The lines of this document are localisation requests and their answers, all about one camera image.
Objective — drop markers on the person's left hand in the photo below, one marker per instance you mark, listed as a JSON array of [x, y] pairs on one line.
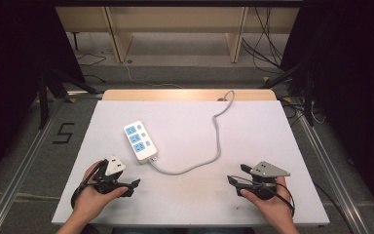
[[92, 201]]

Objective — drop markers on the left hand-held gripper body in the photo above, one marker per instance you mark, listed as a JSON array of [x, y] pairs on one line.
[[110, 177]]

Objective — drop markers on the wooden table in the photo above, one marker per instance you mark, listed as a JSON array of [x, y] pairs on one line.
[[162, 95]]

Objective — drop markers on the beige wooden desk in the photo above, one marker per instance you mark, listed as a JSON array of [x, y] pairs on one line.
[[175, 19]]

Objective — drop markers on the white table mat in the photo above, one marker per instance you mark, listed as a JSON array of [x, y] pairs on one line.
[[188, 195]]

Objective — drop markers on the aluminium floor rail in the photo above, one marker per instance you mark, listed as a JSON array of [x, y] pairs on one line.
[[334, 175], [22, 162]]

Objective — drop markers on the white power strip blue sockets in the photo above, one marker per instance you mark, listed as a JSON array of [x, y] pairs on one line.
[[140, 141]]

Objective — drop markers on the dark curtain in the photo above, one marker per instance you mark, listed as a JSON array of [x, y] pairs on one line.
[[357, 91], [13, 81]]

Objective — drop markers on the person's right hand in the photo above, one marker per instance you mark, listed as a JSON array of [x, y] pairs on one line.
[[269, 206]]

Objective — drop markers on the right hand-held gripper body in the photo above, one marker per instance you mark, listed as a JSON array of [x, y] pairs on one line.
[[266, 175]]

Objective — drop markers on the black metal stand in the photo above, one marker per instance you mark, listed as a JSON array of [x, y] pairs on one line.
[[45, 97], [308, 97]]

